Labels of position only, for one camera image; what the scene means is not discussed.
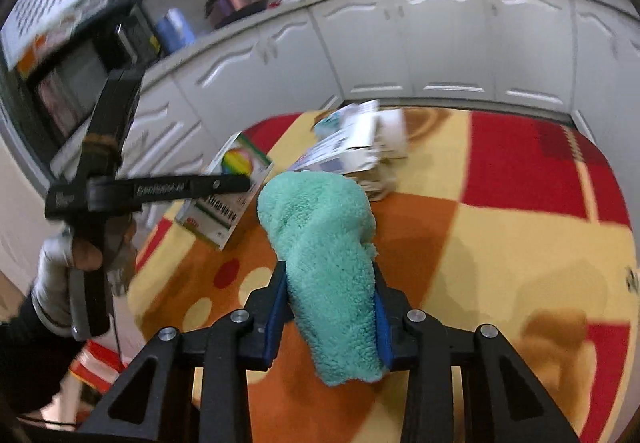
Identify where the long white green box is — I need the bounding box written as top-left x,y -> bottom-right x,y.
175,132 -> 273,250

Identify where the green terry cloth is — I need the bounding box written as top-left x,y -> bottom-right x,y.
257,171 -> 385,387

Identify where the silver blue medicine box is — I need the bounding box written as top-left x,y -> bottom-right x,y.
288,100 -> 381,175

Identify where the white foam block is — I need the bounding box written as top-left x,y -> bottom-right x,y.
375,109 -> 408,159

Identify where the beige knitted rag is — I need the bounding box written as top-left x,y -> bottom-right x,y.
347,159 -> 397,201

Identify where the white gloved left hand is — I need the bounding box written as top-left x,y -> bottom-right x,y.
30,215 -> 137,341

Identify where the black microwave oven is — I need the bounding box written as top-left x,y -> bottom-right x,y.
13,0 -> 165,148

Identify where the blue white kettle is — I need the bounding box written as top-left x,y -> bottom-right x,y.
155,8 -> 196,54

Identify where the red yellow orange blanket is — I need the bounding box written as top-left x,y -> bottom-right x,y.
122,108 -> 639,442

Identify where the copper rice cooker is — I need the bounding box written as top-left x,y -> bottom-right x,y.
205,0 -> 268,29

